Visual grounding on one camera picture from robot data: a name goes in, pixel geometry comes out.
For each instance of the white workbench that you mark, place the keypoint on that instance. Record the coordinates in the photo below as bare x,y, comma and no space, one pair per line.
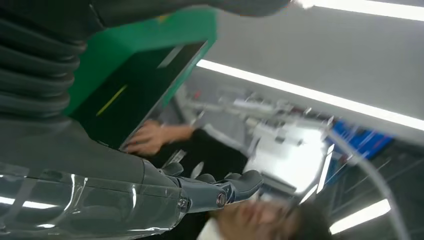
288,155

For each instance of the person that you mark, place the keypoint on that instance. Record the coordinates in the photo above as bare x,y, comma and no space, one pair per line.
215,155

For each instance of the clear plastic tube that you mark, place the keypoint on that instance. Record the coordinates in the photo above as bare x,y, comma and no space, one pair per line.
381,185

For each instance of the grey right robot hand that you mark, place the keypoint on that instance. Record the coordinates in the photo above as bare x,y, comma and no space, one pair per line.
82,179

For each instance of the blue storage bins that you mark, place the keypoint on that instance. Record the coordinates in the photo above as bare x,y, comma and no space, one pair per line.
364,140

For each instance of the green crate with black panel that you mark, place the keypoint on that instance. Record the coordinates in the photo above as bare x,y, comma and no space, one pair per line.
132,49

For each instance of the ribbed grey right arm sleeve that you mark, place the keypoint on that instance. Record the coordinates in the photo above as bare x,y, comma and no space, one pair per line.
33,66

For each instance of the white ceiling light strip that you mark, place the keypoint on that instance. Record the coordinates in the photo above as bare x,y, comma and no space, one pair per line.
361,216
314,96
325,169
364,8

